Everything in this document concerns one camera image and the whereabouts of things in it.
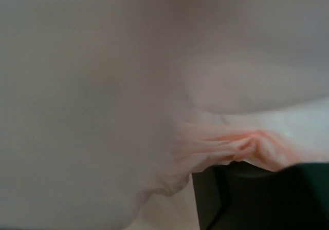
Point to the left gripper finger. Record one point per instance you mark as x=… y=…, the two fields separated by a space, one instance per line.
x=242 y=196

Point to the pink plastic bag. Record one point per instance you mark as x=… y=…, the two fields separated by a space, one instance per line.
x=92 y=92

